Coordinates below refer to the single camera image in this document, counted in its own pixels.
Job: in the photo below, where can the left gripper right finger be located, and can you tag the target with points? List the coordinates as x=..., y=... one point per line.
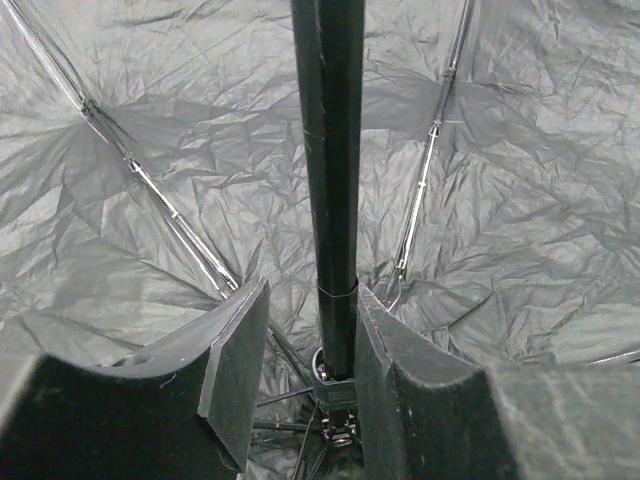
x=427, y=414

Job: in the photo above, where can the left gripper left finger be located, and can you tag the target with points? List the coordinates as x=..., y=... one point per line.
x=179, y=408

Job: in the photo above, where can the lavender umbrella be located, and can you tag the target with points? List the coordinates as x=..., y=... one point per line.
x=474, y=164

